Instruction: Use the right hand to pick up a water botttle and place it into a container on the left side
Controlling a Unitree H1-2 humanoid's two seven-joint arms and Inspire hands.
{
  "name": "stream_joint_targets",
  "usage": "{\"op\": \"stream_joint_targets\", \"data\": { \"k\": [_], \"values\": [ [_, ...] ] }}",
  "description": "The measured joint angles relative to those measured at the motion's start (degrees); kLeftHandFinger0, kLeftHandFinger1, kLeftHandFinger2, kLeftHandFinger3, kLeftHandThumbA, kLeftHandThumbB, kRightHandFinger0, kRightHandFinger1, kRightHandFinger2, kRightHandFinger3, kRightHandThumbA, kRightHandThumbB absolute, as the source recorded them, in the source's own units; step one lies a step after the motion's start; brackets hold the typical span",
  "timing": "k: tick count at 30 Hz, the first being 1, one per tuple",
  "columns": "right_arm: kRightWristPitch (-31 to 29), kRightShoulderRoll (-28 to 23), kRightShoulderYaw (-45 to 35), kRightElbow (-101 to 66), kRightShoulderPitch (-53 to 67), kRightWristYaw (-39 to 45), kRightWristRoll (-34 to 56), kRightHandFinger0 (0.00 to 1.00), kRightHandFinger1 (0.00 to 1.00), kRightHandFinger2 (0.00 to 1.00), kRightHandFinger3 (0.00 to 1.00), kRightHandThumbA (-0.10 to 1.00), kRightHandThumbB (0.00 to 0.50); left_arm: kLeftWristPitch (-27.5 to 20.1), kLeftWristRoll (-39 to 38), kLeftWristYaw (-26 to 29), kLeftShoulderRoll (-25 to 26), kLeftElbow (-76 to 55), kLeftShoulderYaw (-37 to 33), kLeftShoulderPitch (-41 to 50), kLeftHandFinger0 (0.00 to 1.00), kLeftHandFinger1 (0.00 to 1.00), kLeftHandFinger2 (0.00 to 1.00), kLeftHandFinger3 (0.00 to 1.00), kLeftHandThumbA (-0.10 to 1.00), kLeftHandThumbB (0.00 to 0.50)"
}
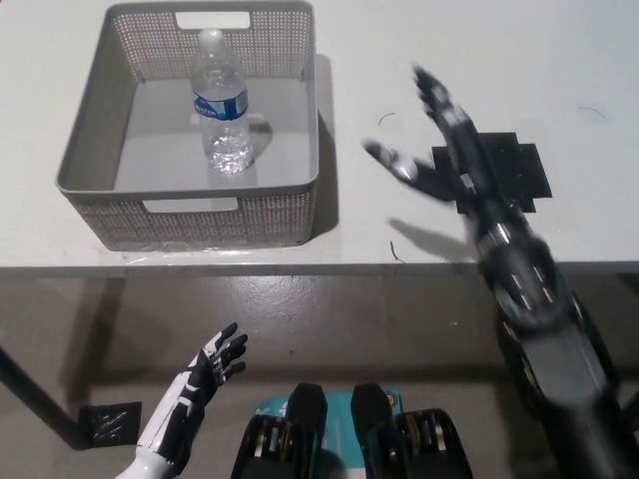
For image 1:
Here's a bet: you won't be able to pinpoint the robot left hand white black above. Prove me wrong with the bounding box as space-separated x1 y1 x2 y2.
134 322 250 464

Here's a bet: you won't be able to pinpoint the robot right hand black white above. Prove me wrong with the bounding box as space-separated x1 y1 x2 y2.
362 63 516 246

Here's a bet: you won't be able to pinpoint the clear plastic water bottle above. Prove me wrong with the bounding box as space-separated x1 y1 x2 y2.
191 28 256 175

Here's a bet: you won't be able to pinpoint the black tape patch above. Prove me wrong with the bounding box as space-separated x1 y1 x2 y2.
431 130 554 217

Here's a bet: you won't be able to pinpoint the black teal robot legs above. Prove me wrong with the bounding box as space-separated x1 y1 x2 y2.
230 382 468 479

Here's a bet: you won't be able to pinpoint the black table leg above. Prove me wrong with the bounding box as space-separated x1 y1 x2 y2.
0 343 89 453

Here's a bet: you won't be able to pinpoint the gray perforated plastic basket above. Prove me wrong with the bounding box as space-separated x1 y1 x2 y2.
54 1 321 252

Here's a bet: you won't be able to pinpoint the black table frame bar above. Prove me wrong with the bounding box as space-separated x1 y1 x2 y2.
606 271 639 296

